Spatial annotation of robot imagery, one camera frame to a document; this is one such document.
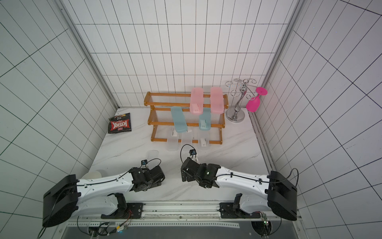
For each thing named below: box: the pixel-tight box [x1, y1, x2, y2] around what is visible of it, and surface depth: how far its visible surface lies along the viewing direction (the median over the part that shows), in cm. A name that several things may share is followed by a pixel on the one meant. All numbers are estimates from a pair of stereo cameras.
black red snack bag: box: [107, 112, 132, 134], surface depth 109 cm
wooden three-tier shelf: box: [143, 91, 229, 145], surface depth 92 cm
